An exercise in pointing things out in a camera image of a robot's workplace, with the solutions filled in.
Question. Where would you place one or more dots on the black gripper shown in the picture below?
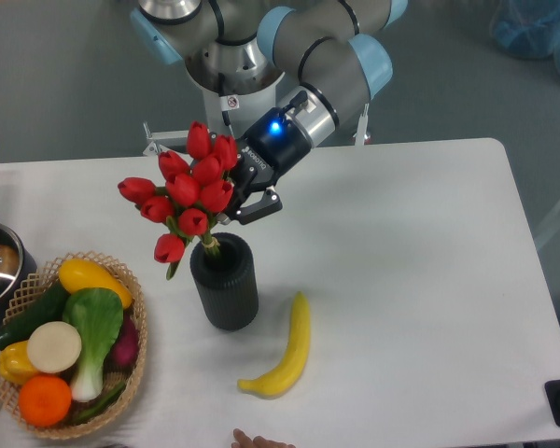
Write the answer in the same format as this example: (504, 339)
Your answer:
(269, 149)

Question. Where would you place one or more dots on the red tulip bouquet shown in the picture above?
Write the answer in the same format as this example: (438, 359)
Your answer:
(193, 194)

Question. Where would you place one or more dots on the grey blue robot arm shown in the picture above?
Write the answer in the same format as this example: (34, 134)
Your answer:
(280, 79)

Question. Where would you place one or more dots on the dark grey ribbed vase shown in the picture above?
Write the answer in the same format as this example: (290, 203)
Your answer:
(226, 286)

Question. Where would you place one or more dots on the person hand bottom edge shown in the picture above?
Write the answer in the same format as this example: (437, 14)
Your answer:
(241, 440)

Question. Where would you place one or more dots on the yellow squash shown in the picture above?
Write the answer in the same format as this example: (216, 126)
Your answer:
(77, 274)

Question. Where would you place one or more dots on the green bok choy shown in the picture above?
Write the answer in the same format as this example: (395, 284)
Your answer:
(97, 315)

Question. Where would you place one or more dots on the purple red onion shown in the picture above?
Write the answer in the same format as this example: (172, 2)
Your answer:
(125, 350)

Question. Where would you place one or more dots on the yellow banana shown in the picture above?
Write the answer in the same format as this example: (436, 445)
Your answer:
(287, 372)

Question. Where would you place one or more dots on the woven wicker basket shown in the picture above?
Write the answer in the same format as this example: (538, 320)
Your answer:
(125, 380)

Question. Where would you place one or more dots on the green cucumber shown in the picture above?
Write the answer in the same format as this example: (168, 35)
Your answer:
(49, 307)

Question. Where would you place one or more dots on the white round radish slice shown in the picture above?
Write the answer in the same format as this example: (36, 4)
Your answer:
(54, 347)

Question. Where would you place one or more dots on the green chili pepper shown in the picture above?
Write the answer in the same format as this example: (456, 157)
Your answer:
(99, 406)

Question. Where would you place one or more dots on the yellow bell pepper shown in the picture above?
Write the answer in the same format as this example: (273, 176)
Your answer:
(15, 366)

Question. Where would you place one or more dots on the orange fruit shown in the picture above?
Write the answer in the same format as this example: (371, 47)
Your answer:
(45, 400)

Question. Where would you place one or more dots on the blue bag on floor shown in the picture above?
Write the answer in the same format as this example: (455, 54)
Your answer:
(528, 29)

